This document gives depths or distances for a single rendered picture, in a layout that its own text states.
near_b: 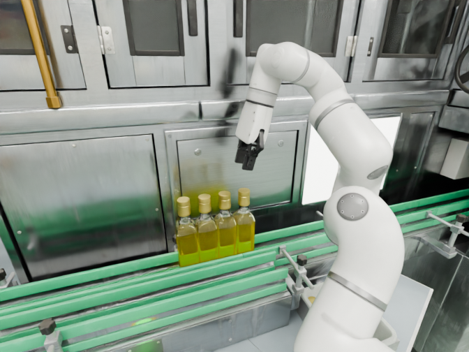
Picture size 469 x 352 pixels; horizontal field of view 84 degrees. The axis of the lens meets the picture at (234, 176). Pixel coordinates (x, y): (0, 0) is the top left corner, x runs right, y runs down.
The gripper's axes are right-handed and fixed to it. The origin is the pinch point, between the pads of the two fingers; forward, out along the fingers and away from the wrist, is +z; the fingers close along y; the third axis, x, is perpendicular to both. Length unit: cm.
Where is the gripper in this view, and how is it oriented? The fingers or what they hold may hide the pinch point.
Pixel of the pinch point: (244, 160)
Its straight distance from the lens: 70.6
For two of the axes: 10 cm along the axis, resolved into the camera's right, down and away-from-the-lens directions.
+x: 9.1, 1.0, 4.1
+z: -2.4, 9.2, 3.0
